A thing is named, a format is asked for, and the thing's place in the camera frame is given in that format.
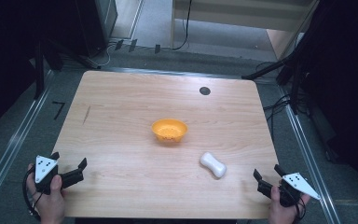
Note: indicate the dark cabinet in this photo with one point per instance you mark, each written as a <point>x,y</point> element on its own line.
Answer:
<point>96,25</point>

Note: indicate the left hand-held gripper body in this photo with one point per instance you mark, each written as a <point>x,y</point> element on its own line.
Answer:
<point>45,168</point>

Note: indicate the orange plastic bowl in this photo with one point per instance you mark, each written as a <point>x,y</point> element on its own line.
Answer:
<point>169,130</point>

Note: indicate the black metal stand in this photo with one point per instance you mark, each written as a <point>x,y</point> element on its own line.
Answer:
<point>39,74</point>

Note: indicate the black tripod leg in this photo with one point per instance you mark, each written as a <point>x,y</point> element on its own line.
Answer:
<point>267,70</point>

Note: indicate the person's right hand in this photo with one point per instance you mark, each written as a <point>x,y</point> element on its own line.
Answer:
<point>281,214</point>

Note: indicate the black tape strip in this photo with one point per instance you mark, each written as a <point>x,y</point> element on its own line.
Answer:
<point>119,44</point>
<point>157,48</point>
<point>132,45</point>

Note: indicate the white bone-shaped soap bar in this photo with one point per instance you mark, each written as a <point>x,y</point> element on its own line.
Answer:
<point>213,164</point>

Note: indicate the dark round table grommet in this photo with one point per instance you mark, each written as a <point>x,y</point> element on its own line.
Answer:
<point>204,90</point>

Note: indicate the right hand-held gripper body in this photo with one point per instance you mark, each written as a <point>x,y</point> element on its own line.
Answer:
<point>298,183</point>

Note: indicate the person's left hand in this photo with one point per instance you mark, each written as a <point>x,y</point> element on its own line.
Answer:
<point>51,205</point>

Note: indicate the metal floor rail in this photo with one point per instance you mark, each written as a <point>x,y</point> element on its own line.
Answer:
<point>12,146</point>
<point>307,155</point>

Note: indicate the white shelf unit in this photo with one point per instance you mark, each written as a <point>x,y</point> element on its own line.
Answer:
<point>230,15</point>

